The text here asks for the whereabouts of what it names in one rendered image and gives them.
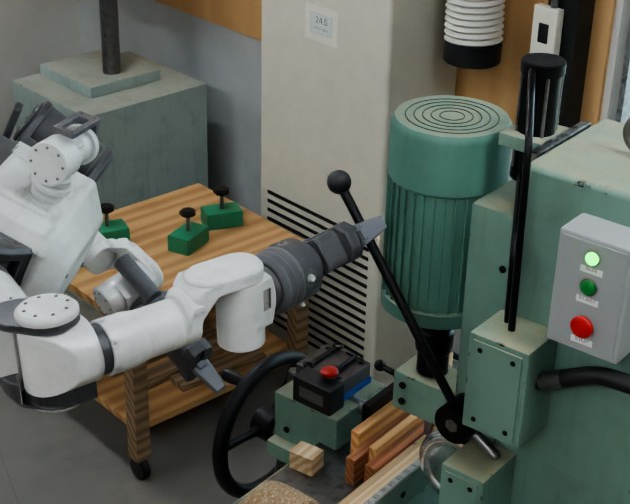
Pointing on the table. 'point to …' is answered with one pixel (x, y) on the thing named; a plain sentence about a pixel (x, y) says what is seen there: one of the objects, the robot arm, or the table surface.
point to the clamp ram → (373, 402)
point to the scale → (393, 482)
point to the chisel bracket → (419, 391)
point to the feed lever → (447, 424)
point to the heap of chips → (276, 495)
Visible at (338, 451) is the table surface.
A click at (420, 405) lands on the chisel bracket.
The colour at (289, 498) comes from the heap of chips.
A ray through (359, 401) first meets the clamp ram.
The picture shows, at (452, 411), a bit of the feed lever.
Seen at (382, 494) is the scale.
